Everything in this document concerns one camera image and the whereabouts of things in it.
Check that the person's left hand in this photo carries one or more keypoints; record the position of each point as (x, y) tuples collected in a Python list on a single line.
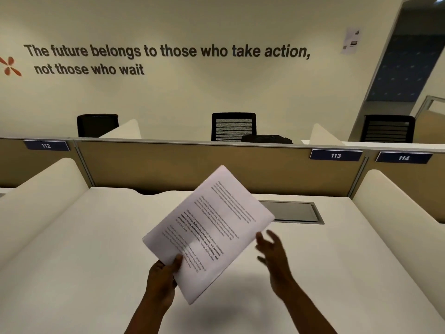
[(161, 285)]

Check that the person's right hand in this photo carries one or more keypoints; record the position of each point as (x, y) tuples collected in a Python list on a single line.
[(280, 271)]

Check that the gathered stack of printed papers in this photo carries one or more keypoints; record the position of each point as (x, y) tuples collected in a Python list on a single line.
[(222, 205)]

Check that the person's right forearm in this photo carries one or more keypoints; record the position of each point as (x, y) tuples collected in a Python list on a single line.
[(306, 316)]

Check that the white desk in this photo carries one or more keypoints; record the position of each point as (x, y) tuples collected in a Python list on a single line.
[(5, 190), (87, 274)]

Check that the blue desk number plate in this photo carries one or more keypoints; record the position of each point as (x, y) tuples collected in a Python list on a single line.
[(336, 155), (46, 146), (403, 158)]

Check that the beige partition panel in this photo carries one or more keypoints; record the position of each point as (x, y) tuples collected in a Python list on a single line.
[(156, 166), (427, 177), (17, 163)]

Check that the white curved side divider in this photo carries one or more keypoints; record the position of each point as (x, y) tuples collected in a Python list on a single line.
[(321, 135), (399, 233), (38, 205), (125, 130)]

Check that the black bag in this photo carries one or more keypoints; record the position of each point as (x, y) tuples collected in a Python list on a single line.
[(267, 139)]

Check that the black slatted office chair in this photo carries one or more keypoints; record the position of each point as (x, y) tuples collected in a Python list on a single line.
[(387, 118), (233, 116)]

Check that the black solid office chair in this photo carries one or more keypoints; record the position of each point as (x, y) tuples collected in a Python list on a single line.
[(95, 125)]

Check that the grey framed beige partition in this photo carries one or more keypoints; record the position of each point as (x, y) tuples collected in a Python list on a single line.
[(431, 128)]

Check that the blue dotted wall panel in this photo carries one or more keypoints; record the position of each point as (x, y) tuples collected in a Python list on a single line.
[(403, 69)]

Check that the white paper wall notice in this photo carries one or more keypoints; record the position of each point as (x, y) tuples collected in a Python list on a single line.
[(349, 45)]

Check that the orange petal wall decal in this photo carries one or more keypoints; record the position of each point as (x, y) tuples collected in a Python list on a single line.
[(7, 70)]

